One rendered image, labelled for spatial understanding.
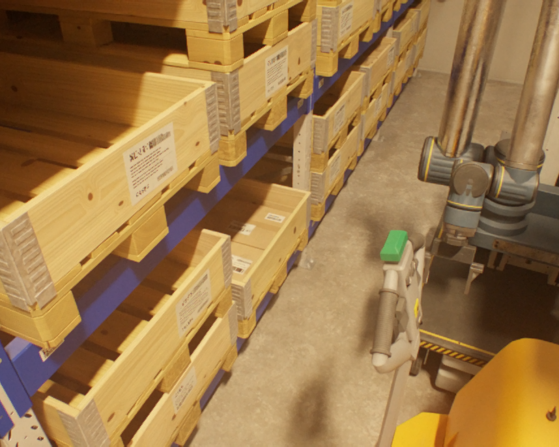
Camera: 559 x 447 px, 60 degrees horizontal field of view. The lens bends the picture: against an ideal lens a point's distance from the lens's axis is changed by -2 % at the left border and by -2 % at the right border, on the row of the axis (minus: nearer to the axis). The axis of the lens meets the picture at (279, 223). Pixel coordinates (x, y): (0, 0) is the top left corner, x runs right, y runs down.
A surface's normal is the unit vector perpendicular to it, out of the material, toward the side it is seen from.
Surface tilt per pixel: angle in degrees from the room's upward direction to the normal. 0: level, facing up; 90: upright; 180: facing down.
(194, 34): 90
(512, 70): 90
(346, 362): 0
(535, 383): 14
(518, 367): 45
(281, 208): 90
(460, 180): 65
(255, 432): 0
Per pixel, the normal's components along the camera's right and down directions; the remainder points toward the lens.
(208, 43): -0.40, 0.54
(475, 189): -0.26, 0.25
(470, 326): 0.00, -0.81
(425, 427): -0.34, -0.84
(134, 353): 0.92, 0.23
